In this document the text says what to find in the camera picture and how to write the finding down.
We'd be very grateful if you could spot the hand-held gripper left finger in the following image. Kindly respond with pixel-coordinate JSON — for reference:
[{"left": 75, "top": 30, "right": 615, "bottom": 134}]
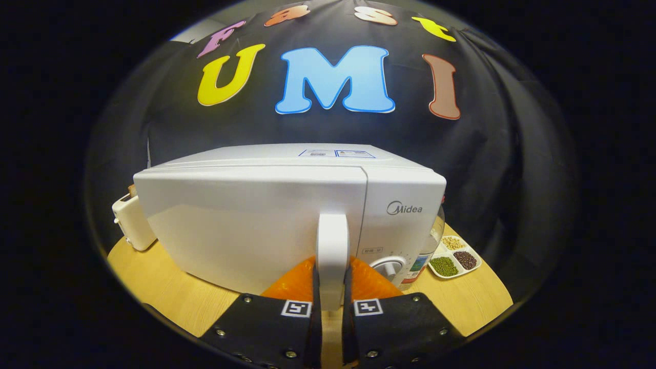
[{"left": 197, "top": 256, "right": 322, "bottom": 369}]

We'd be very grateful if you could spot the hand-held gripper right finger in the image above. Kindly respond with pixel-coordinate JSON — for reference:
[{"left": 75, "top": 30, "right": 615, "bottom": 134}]
[{"left": 342, "top": 256, "right": 467, "bottom": 369}]

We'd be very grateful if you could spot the white microwave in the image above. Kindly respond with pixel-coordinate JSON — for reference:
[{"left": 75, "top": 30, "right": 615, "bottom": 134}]
[{"left": 133, "top": 143, "right": 447, "bottom": 311}]

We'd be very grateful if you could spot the pile of green beans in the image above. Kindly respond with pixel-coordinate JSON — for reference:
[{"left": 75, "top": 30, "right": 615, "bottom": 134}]
[{"left": 429, "top": 257, "right": 459, "bottom": 277}]

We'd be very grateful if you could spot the white divided tray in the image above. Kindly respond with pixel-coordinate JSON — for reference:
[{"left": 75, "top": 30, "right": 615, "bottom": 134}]
[{"left": 428, "top": 235, "right": 482, "bottom": 279}]

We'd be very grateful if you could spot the clear plastic water bottle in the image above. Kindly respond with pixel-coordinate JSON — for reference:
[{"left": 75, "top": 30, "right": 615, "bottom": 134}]
[{"left": 401, "top": 195, "right": 445, "bottom": 291}]

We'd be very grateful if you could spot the white toaster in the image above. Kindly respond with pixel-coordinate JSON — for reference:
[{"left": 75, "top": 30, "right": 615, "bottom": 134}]
[{"left": 112, "top": 186, "right": 157, "bottom": 252}]

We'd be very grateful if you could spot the black backdrop cloth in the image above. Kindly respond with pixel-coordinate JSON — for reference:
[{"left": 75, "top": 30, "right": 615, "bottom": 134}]
[{"left": 85, "top": 0, "right": 580, "bottom": 303}]

